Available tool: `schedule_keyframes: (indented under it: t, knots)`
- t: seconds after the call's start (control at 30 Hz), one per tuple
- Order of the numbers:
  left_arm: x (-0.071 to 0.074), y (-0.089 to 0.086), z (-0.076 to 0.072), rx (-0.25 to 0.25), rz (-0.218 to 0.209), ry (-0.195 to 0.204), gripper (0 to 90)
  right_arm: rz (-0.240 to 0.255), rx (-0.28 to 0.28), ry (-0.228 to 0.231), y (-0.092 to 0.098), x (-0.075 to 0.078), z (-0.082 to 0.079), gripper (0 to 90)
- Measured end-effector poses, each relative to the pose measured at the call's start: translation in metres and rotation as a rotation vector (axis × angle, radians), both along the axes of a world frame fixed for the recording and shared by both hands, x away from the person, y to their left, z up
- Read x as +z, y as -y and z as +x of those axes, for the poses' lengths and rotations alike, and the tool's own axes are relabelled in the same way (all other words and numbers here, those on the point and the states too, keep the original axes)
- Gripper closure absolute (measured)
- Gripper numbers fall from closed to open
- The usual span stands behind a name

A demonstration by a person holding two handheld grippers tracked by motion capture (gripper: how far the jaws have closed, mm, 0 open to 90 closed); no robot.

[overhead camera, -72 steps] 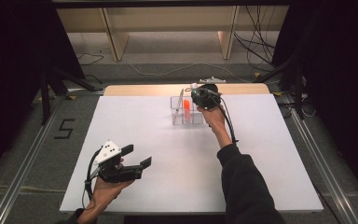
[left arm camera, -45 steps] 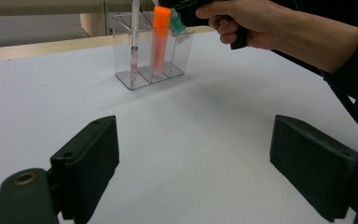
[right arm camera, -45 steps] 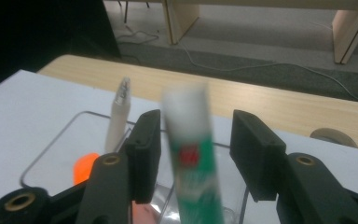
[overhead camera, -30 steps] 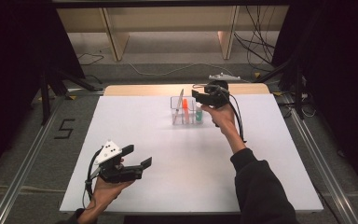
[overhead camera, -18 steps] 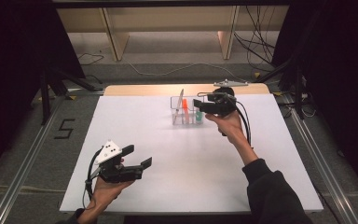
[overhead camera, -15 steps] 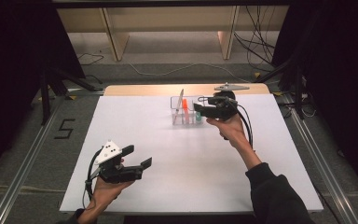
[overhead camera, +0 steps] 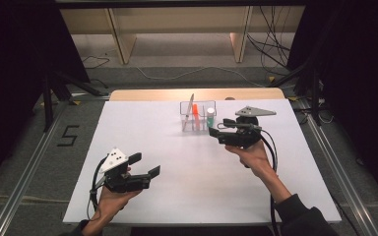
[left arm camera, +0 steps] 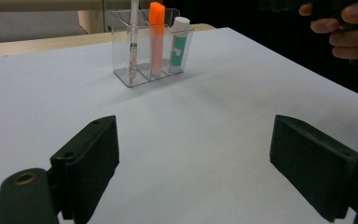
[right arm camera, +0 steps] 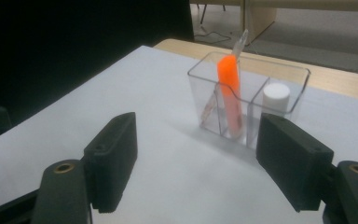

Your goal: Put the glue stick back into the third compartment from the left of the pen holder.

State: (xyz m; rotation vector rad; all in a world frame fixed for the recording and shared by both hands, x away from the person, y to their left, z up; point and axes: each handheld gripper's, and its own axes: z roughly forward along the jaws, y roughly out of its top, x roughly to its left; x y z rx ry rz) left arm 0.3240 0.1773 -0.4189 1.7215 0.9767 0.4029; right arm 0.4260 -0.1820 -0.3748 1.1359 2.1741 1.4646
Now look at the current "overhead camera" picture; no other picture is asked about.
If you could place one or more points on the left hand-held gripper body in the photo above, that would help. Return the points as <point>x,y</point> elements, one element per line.
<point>124,182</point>

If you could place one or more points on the orange highlighter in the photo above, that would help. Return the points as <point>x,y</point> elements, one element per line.
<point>196,114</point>

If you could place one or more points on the beige wooden desk frame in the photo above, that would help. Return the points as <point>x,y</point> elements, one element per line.
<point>177,19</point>

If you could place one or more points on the dark curtain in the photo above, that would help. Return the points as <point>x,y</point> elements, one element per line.
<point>13,65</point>
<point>364,82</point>

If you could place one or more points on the aluminium floor rail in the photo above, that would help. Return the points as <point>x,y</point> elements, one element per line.
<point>341,183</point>
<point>23,183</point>

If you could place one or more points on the silver pen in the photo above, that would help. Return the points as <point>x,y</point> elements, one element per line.
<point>189,109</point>

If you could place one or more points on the person's left hand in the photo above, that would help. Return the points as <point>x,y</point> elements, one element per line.
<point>110,201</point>

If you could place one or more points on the person's right hand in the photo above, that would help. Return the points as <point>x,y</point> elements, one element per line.
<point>256,157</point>

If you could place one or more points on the green and white glue stick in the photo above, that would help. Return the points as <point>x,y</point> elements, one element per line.
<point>210,119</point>

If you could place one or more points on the clear plastic desk organizer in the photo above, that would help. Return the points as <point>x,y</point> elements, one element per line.
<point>200,126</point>

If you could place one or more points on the yellow tape piece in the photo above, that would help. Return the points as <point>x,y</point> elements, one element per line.
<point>293,98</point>
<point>272,78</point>
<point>76,103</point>

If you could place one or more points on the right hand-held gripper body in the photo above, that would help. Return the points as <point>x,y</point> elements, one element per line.
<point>242,137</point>

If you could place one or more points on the light wooden table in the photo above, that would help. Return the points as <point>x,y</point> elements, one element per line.
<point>151,95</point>

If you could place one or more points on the black metal stand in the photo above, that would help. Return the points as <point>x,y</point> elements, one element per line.
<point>315,95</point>
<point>47,101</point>

